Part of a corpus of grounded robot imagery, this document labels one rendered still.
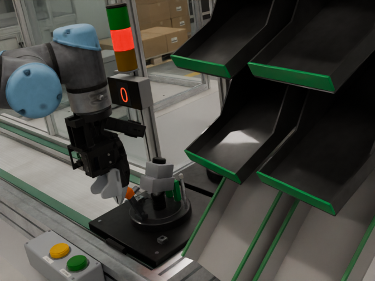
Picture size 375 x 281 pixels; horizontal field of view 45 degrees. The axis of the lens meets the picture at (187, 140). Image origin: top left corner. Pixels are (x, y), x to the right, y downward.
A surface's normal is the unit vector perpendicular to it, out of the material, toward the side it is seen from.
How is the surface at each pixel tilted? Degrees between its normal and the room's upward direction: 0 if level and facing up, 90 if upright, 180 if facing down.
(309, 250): 45
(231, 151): 25
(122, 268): 0
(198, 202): 0
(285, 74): 115
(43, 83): 91
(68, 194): 0
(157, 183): 88
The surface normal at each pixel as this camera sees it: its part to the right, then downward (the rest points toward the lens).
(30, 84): 0.41, 0.32
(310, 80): -0.68, 0.68
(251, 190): -0.67, -0.42
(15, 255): -0.13, -0.91
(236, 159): -0.46, -0.69
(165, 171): 0.69, 0.17
